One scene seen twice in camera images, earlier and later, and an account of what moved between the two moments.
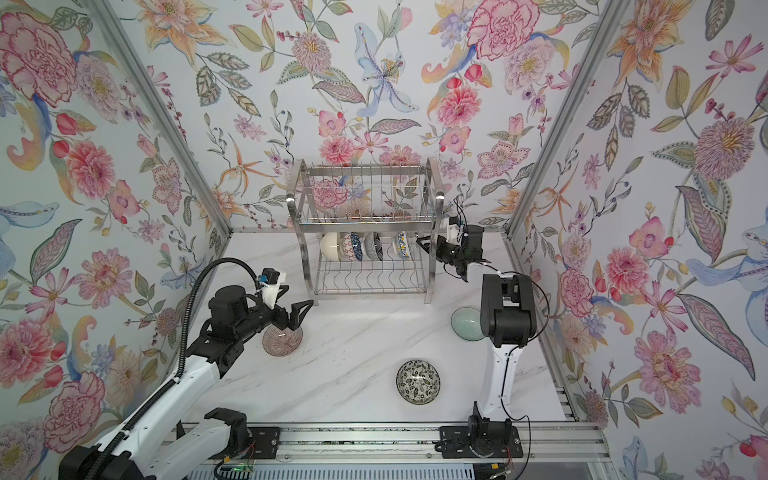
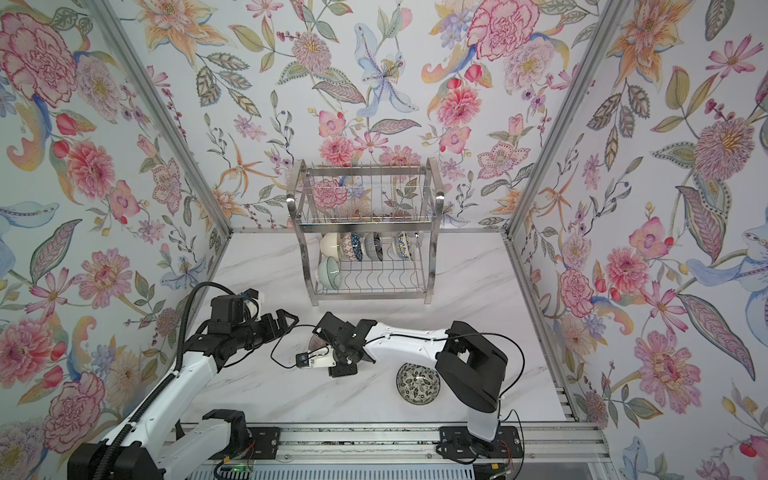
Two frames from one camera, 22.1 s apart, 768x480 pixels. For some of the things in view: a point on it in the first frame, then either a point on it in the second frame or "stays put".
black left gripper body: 259,319 stays put
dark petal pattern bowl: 373,246 stays put
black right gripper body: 451,253 to 343,368
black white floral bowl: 418,381 stays put
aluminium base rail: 545,443 stays put
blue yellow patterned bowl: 402,245 stays put
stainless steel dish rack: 367,228 stays put
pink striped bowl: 282,343 to 315,342
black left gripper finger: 295,320 to 281,315
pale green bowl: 467,324 to 328,269
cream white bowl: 329,246 stays put
